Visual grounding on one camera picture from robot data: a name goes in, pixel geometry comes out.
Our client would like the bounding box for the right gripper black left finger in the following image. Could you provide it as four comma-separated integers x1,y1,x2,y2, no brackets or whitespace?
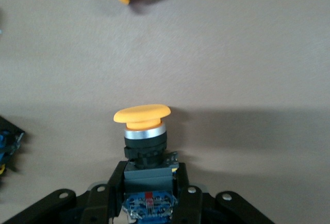
0,161,128,224

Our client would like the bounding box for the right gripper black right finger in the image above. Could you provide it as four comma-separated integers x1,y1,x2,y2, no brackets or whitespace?
171,162,276,224

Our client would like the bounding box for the black blue switch part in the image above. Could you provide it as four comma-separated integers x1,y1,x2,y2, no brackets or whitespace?
0,115,26,182

